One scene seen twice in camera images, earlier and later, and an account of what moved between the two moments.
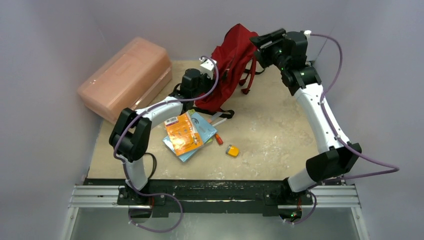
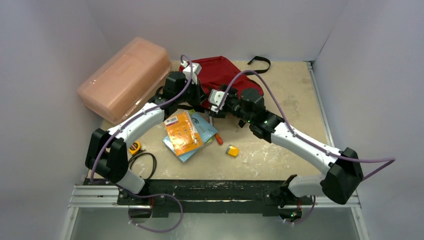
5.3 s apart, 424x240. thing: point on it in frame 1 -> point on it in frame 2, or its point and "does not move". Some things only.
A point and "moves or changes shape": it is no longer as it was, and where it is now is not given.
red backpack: (237, 53) moves or changes shape
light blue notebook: (202, 127) does not move
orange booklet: (182, 134) does not move
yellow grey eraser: (232, 150) does not move
